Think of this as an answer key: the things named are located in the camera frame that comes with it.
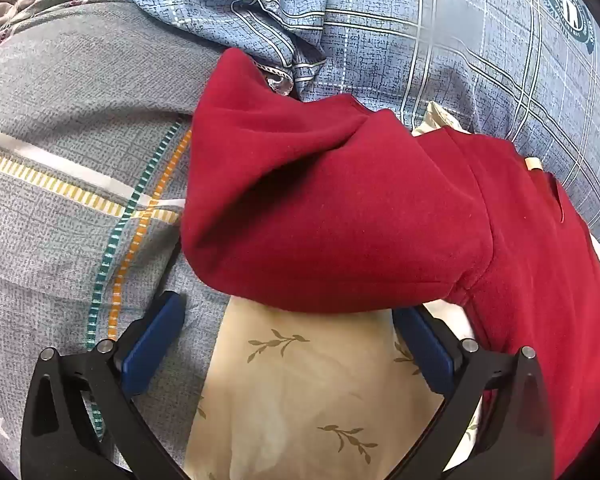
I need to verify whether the red fleece garment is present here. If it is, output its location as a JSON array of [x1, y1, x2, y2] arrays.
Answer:
[[180, 50, 600, 480]]

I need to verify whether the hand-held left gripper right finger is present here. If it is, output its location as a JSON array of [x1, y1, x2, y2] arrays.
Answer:
[[384, 304, 557, 480]]

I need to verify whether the grey plaid bedsheet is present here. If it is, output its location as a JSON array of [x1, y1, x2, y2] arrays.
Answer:
[[0, 0, 231, 480]]

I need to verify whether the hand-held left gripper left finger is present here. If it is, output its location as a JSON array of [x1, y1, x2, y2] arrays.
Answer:
[[20, 290, 192, 480]]

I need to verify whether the blue plaid quilt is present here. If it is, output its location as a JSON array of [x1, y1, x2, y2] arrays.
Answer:
[[112, 0, 600, 256]]

